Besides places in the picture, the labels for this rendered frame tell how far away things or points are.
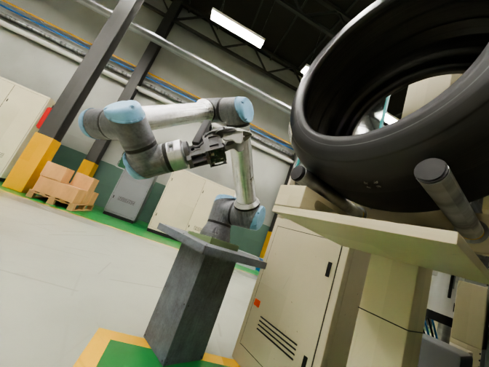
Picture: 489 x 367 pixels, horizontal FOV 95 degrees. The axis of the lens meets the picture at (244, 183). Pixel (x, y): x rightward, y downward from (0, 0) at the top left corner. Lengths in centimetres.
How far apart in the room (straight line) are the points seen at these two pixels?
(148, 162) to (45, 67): 987
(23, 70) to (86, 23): 260
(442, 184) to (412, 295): 41
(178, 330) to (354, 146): 117
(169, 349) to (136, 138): 105
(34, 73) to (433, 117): 1041
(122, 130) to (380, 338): 88
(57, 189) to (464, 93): 563
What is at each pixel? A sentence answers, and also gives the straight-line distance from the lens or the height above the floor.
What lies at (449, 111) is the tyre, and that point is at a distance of 51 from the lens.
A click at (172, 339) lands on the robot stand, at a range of 138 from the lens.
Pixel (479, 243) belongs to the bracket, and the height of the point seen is 87.
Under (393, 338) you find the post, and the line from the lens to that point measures 82.
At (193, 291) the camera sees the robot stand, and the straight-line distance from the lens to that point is 131.
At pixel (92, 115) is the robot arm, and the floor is 86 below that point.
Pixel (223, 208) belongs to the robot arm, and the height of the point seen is 81.
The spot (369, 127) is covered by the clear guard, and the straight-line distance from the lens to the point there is 157.
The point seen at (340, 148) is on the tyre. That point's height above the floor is 95.
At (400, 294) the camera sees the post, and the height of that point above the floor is 70.
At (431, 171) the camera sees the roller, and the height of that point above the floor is 90.
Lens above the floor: 70
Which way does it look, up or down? 13 degrees up
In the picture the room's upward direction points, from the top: 20 degrees clockwise
